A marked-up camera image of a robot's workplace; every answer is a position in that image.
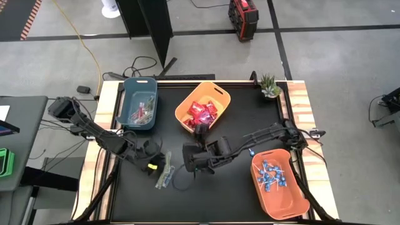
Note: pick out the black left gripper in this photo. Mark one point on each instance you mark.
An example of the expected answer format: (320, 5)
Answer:
(154, 159)

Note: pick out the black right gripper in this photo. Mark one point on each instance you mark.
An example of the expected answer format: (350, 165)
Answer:
(200, 156)

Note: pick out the green sour straws candy pack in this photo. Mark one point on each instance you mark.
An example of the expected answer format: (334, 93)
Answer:
(167, 162)
(147, 117)
(150, 104)

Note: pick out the purple Skittles candy packet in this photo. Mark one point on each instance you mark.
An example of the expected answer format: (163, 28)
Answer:
(204, 118)

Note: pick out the red Skittles candy packet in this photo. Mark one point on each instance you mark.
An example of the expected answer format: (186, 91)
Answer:
(189, 124)
(213, 117)
(211, 107)
(196, 108)

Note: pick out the yellow plastic bin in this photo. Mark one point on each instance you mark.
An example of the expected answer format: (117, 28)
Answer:
(203, 93)

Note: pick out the red sour straws candy pack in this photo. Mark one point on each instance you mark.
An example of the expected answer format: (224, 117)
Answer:
(135, 117)
(141, 109)

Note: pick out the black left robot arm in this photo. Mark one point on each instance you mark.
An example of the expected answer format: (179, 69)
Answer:
(93, 134)

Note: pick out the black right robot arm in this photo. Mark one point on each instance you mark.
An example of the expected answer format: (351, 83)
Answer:
(265, 134)

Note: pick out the yellow tape tag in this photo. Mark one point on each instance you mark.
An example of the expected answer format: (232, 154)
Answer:
(152, 166)

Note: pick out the blue-grey plastic bin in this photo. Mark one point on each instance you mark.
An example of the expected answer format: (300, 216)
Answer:
(137, 93)

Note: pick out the small potted succulent plant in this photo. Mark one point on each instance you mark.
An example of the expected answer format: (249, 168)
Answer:
(268, 86)

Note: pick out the black power adapter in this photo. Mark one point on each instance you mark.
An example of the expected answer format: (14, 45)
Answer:
(83, 89)

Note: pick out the orange plastic bin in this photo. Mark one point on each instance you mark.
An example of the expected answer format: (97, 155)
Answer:
(281, 203)

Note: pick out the black partition panel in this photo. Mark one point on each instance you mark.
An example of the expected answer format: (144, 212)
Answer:
(150, 25)

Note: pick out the red and black toolbox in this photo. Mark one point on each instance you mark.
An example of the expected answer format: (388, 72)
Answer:
(243, 18)

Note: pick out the grey desk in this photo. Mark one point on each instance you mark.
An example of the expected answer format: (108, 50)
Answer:
(22, 140)

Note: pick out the green case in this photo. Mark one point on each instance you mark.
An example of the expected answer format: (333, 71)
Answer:
(6, 162)

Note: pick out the dark tablet device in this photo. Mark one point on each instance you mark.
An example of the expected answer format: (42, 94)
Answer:
(7, 128)

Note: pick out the white fan base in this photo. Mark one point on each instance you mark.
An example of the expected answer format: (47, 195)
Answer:
(109, 7)

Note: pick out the white paper sheet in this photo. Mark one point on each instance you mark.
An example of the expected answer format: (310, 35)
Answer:
(3, 113)

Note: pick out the black equipment stand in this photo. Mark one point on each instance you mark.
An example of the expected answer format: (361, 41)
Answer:
(390, 106)

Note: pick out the black orange-striped floor mat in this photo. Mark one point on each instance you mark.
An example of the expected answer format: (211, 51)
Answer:
(15, 18)

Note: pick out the black frame strut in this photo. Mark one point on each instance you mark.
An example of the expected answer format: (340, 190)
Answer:
(309, 193)
(100, 193)

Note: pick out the black clamp mount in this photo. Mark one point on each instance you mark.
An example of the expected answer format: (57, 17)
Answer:
(253, 76)

